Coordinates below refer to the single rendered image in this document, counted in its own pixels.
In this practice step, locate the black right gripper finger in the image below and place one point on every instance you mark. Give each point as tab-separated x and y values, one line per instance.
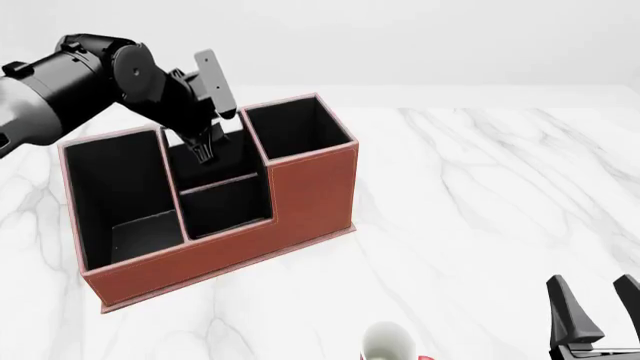
567	311
631	300

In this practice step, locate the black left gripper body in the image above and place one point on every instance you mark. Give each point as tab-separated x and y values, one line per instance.
201	144

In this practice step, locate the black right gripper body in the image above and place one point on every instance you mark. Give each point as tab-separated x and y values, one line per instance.
600	352

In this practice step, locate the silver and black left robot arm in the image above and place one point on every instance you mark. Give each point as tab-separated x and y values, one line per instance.
75	86

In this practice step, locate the red-brown desk caddy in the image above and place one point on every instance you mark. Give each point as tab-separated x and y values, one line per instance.
305	195

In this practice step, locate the white and red mug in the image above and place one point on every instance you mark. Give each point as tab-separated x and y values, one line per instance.
387	341

